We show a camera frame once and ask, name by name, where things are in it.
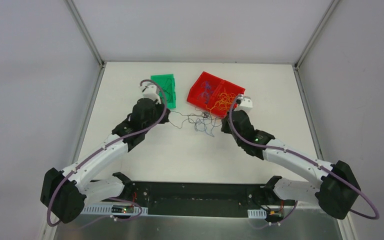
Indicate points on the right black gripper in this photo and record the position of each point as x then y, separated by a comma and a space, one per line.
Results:
231, 118

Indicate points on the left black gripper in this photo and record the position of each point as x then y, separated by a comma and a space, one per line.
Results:
160, 110

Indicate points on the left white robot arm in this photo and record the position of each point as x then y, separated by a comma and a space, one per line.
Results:
67, 192

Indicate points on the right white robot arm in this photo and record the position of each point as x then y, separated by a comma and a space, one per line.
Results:
332, 186

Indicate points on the green plastic bin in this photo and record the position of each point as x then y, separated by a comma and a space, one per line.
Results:
167, 83

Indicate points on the red plastic double bin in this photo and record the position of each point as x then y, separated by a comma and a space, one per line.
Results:
213, 94

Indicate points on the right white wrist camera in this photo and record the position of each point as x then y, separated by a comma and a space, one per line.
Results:
243, 103

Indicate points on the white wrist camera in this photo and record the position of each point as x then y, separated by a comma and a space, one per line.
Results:
151, 91
243, 103

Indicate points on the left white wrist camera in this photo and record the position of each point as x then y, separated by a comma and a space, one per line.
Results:
151, 91

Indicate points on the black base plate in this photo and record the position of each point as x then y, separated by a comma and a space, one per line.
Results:
201, 199

